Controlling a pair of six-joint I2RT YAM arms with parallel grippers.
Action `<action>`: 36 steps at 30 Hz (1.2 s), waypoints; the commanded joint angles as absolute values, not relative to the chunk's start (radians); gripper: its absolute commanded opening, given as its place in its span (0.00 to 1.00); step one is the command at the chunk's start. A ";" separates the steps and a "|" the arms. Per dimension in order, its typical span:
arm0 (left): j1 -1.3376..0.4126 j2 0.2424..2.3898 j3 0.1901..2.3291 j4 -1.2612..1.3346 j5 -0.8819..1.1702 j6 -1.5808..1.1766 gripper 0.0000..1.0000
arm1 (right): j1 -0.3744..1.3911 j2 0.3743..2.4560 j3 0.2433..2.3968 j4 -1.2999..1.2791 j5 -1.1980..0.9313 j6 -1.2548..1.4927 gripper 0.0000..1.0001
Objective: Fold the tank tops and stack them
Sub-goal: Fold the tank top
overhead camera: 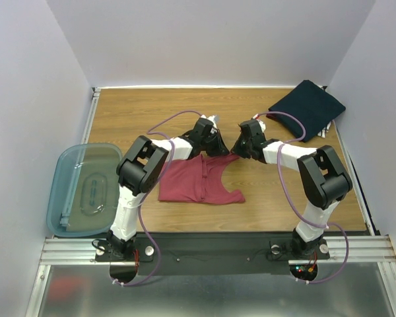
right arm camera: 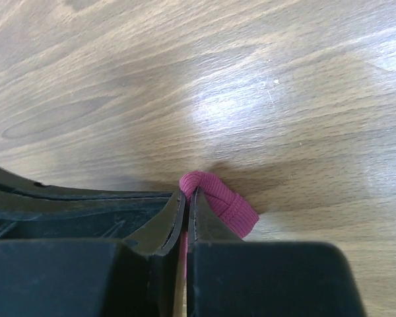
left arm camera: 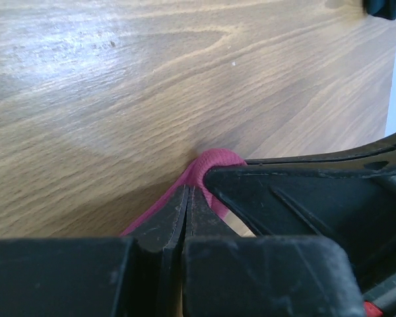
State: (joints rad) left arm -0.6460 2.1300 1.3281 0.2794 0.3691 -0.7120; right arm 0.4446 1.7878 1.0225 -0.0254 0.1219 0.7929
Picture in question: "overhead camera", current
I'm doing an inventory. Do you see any red tank top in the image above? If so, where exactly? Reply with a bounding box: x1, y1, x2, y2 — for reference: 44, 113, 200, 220
158, 154, 246, 205

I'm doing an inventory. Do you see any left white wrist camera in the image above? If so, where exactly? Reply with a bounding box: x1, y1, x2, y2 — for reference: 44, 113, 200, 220
201, 115, 219, 129

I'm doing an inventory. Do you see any aluminium frame rail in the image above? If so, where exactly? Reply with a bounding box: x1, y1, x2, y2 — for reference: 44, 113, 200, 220
81, 87, 102, 145

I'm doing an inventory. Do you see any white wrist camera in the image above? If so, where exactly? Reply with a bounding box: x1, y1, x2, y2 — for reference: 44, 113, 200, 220
252, 114, 266, 133
201, 115, 219, 129

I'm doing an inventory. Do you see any folded white patterned garment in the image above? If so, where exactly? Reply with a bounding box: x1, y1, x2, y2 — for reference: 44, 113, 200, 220
317, 121, 333, 139

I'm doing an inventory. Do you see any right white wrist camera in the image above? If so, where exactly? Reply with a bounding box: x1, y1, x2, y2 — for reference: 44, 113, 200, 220
252, 114, 266, 133

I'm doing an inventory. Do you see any folded dark red garment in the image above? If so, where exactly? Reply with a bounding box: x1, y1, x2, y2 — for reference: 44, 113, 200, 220
266, 113, 278, 122

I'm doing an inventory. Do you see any clear blue plastic bin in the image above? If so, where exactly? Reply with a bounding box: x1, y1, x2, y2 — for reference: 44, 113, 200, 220
46, 143, 122, 238

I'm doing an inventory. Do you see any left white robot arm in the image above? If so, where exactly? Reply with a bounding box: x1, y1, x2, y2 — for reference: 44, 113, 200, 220
105, 115, 228, 261

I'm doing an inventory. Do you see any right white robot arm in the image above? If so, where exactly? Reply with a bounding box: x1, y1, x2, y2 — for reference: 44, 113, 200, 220
231, 119, 352, 258

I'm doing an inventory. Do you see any folded navy tank top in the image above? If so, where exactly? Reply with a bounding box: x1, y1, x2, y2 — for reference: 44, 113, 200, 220
269, 80, 346, 143

